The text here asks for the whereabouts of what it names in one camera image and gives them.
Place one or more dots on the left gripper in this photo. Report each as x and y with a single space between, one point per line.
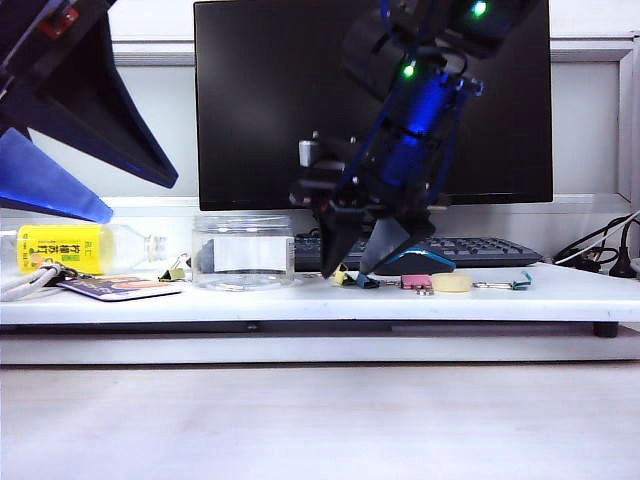
30 45

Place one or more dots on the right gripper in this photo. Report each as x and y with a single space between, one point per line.
405 165

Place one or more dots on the yellow binder clip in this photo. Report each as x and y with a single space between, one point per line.
342 276
175 274

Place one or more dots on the blue binder clip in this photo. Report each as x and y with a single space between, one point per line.
367 282

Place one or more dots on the clear plastic jar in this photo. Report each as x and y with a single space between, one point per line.
240 260

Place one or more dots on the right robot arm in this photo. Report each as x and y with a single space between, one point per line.
480 25

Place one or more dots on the cream round eraser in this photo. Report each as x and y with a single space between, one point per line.
450 283

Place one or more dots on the pink binder clip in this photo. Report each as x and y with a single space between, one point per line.
411 281

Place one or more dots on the blue and black mouse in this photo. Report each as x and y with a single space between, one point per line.
425 262

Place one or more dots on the white desk riser platform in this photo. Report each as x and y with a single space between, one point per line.
320 306

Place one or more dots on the plastic bottle yellow label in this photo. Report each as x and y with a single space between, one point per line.
60 245

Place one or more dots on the silver keys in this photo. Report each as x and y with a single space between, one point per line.
70 272

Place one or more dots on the black computer keyboard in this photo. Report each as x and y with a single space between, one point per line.
490 252

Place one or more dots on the purple and orange card tag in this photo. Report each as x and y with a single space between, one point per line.
125 290

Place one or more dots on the teal binder clip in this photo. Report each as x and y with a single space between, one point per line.
520 282

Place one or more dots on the black computer monitor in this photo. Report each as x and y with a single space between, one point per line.
275 100

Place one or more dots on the black power plug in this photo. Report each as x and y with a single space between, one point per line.
621 250

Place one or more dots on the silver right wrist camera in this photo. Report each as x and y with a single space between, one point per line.
310 150

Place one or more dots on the aluminium frame rails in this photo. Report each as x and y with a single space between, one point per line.
150 54

